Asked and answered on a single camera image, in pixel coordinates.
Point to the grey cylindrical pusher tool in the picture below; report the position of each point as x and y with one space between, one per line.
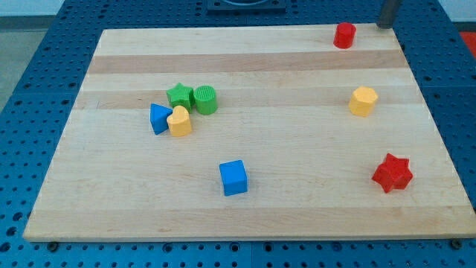
388 13

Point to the red cylinder block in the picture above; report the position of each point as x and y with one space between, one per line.
344 35

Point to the yellow hexagon block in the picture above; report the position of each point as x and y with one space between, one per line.
363 101

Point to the red star block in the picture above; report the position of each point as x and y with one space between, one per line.
393 173

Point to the wooden board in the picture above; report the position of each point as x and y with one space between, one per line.
283 95

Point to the green cylinder block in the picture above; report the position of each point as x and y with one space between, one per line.
205 98

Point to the green star block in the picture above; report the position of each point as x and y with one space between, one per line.
181 95

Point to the blue cube block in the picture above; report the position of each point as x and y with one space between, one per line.
234 177

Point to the yellow heart block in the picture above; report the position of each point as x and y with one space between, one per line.
179 122

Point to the blue triangle block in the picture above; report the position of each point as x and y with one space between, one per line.
158 118

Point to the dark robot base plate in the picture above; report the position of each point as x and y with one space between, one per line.
244 6

